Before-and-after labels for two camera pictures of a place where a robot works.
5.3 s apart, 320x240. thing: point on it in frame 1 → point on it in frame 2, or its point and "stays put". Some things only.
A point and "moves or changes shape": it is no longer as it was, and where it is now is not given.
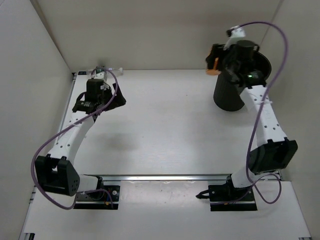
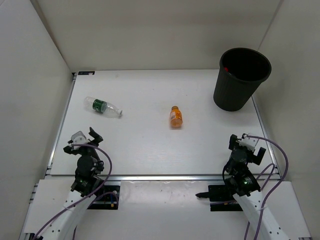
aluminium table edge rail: [144, 177] stays put
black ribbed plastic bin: [227, 95] stays put
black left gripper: [119, 101] → [97, 138]
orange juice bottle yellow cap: [214, 71] → [176, 117]
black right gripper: [217, 52] → [256, 159]
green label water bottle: [100, 73] moves or changes shape
